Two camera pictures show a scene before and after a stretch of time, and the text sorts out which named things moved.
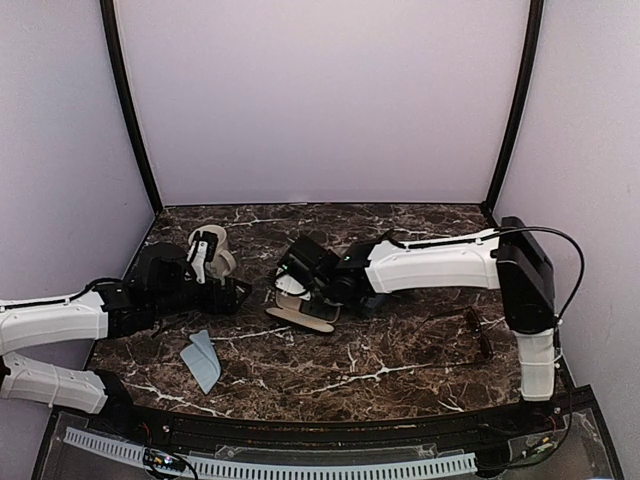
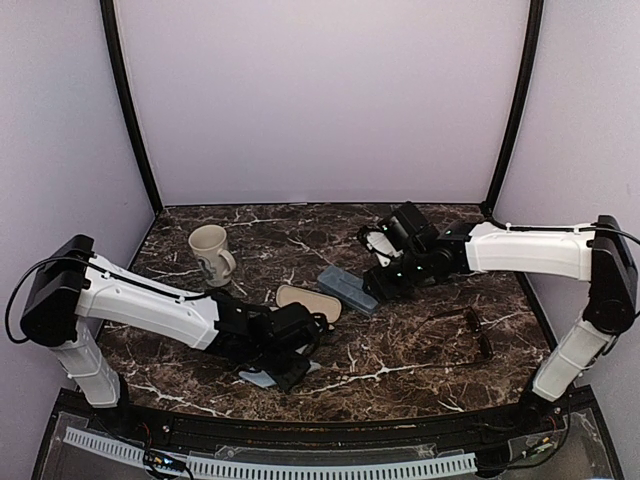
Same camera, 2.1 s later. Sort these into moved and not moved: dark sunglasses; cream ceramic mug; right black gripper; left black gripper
Moved: left black gripper; right black gripper
Not moved: dark sunglasses; cream ceramic mug
